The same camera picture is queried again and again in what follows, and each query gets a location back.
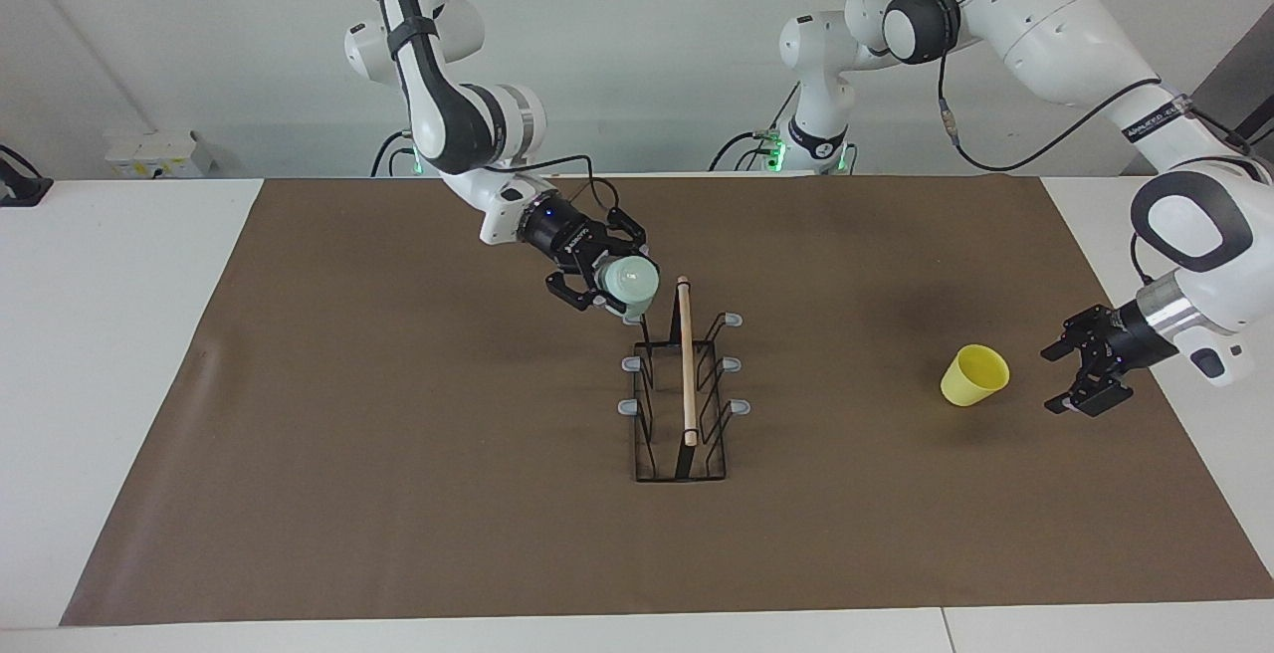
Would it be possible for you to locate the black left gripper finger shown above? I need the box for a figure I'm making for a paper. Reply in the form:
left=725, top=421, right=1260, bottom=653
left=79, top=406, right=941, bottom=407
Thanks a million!
left=1045, top=369, right=1134, bottom=418
left=1041, top=305, right=1114, bottom=360

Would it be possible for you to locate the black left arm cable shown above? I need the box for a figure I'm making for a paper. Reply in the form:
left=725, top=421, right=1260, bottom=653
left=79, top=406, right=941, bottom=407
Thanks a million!
left=936, top=66, right=1255, bottom=174

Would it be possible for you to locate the yellow plastic cup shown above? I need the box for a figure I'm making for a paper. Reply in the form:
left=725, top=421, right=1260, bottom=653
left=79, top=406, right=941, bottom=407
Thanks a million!
left=940, top=343, right=1011, bottom=408

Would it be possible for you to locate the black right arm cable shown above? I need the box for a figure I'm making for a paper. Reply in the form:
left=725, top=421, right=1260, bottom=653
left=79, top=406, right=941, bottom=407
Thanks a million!
left=503, top=153, right=623, bottom=221

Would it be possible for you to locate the white wall socket box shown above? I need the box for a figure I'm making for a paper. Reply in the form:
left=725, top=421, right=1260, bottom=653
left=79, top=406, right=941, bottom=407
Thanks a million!
left=105, top=130, right=215, bottom=179

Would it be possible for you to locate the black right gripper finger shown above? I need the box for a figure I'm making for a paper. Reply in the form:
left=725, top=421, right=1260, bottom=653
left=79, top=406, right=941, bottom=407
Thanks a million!
left=545, top=272, right=613, bottom=314
left=595, top=207, right=648, bottom=256

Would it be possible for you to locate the brown table mat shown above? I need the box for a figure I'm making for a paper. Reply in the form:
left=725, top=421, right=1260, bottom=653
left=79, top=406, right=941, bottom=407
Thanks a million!
left=60, top=175, right=1274, bottom=626

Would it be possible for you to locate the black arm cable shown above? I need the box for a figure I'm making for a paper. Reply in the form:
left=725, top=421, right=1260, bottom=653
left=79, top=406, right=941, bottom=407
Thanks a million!
left=936, top=66, right=1255, bottom=174
left=503, top=153, right=623, bottom=221

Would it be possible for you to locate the black table clamp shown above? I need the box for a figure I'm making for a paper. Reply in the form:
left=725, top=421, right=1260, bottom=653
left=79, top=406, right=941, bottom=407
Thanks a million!
left=0, top=145, right=53, bottom=208

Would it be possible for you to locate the pale green plastic cup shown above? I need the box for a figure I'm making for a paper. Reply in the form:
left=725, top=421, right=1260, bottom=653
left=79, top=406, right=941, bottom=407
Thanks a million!
left=597, top=255, right=661, bottom=319

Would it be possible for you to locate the black base cable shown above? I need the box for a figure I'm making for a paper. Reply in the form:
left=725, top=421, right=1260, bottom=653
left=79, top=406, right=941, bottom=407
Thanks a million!
left=709, top=86, right=799, bottom=173

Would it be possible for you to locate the black wire cup rack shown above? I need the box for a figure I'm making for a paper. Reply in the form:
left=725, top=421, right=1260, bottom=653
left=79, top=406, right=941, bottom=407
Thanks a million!
left=619, top=275, right=752, bottom=483

